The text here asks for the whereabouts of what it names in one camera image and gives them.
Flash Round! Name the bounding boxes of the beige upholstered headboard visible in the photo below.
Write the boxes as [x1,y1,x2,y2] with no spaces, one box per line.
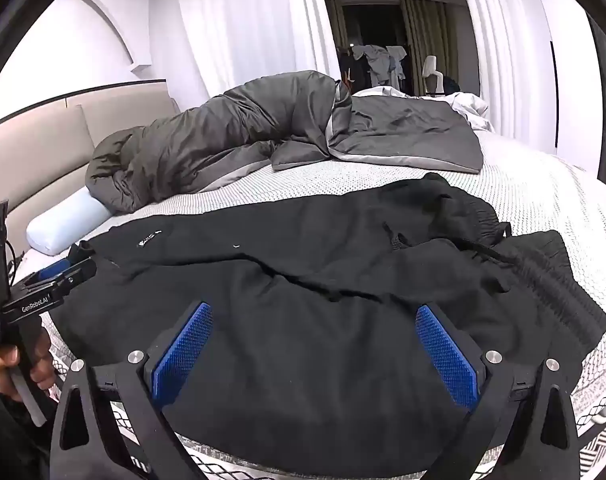
[0,80,181,256]

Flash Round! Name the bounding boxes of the light blue pillow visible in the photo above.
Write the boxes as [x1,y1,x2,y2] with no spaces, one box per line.
[26,191,113,257]

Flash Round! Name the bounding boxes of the olive curtain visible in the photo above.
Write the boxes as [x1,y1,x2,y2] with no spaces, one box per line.
[400,0,456,96]

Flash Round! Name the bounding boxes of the white crumpled sheet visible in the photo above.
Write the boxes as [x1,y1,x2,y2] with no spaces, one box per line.
[353,85,494,133]

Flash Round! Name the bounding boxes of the hanging grey clothes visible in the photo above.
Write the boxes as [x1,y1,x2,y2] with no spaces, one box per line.
[350,44,408,87]

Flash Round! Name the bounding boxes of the black pants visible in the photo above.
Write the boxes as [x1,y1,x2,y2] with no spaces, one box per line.
[48,172,606,476]

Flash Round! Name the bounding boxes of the person's left hand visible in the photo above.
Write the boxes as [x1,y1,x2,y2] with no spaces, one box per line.
[0,330,59,402]

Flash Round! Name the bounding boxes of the white chair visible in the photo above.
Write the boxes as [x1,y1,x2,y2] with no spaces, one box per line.
[422,55,446,96]

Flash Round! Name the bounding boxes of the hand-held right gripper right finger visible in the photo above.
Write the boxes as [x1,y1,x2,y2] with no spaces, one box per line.
[414,304,581,480]

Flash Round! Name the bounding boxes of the white curtain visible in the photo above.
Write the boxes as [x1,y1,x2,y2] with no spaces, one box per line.
[453,0,538,106]
[173,0,334,101]

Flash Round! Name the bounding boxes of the black cable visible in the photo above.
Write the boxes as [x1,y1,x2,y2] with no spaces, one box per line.
[3,239,28,281]

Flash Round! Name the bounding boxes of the person's left forearm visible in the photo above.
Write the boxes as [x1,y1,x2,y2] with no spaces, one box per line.
[0,385,51,480]

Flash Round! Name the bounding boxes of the grey comforter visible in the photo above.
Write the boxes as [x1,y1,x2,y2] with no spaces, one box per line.
[86,70,484,213]

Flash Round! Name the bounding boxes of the bed with honeycomb patterned sheet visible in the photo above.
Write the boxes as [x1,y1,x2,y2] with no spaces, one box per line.
[13,127,606,480]

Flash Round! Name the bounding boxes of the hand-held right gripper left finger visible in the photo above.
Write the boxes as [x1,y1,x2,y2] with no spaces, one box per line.
[50,301,215,480]

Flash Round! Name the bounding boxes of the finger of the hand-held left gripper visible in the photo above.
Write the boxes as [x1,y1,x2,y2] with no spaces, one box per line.
[36,244,88,283]
[23,256,98,306]

